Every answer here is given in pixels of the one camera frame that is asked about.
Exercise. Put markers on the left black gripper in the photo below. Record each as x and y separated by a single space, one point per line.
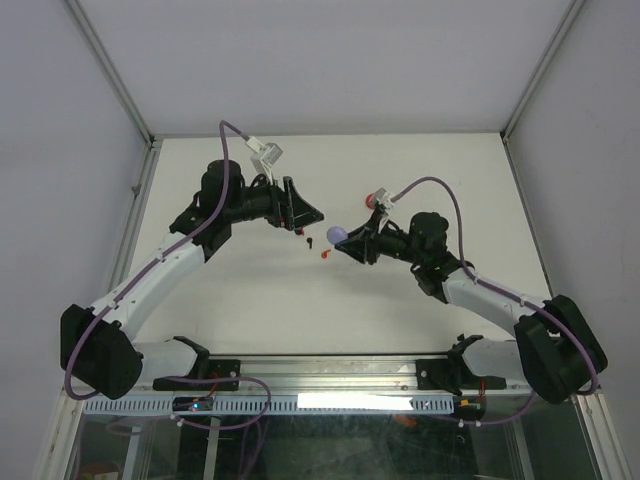
298 212

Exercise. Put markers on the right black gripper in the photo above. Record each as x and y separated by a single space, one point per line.
370 232

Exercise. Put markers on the purple round charging case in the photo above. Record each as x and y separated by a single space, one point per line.
336 235

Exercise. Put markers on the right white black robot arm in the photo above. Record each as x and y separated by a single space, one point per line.
551 346

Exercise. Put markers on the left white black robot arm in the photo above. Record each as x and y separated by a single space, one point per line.
98 343

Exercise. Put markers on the small electronics board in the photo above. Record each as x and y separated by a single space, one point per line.
192 404

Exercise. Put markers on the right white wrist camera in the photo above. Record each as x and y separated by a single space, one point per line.
384 199

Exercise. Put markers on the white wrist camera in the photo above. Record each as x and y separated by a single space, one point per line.
384 199
264 156

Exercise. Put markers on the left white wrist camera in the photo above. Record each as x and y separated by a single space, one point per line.
264 156

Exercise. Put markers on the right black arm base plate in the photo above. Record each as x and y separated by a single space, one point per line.
452 376

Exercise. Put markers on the aluminium mounting rail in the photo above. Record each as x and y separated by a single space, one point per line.
281 373

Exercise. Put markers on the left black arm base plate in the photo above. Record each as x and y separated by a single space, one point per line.
220 374

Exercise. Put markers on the white slotted cable duct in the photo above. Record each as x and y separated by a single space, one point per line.
253 405

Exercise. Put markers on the left aluminium frame post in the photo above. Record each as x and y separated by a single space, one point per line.
96 47

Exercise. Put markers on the aluminium frame post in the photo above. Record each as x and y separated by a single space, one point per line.
96 47
556 41

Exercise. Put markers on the right aluminium frame post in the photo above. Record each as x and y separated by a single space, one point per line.
556 41

